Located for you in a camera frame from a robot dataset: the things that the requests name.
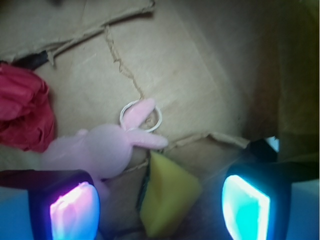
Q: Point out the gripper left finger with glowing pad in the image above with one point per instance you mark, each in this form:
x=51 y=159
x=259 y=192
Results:
x=48 y=205

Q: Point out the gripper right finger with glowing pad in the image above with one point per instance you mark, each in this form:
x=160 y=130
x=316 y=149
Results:
x=272 y=201

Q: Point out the yellow green sponge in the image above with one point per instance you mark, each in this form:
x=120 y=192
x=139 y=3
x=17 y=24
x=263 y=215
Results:
x=167 y=194

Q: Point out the pink plush bunny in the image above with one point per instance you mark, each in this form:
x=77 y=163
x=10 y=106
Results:
x=106 y=150

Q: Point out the red crumpled paper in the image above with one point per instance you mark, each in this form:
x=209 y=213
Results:
x=27 y=121

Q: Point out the brown paper bag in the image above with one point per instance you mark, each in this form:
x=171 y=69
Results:
x=223 y=72

